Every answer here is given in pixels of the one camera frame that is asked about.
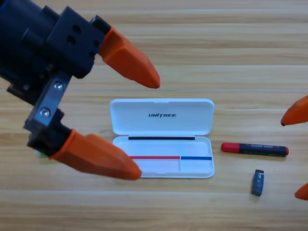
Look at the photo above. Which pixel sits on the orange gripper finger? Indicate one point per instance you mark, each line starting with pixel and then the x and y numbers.
pixel 298 113
pixel 96 156
pixel 303 193

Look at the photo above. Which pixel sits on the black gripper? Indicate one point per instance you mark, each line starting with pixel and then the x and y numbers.
pixel 65 48

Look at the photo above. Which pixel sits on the green highlighter pen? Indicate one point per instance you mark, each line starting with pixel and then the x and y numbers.
pixel 42 155

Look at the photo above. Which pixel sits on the red and black marker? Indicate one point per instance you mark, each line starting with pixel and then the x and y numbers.
pixel 255 149

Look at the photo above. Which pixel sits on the white Unitree pencil case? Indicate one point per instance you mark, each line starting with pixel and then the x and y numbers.
pixel 163 146

